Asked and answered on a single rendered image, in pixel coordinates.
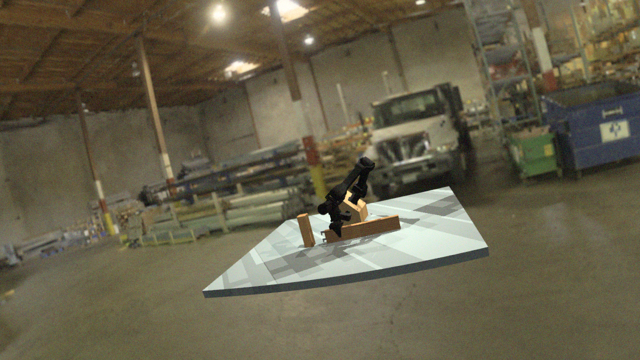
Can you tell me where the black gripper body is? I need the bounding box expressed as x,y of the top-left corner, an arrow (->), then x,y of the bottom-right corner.
328,208 -> 342,230

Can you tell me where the wooden post with slot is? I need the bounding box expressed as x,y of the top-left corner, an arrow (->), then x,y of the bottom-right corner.
296,213 -> 316,248

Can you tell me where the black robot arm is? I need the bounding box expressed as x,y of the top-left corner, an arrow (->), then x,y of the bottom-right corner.
317,156 -> 375,221

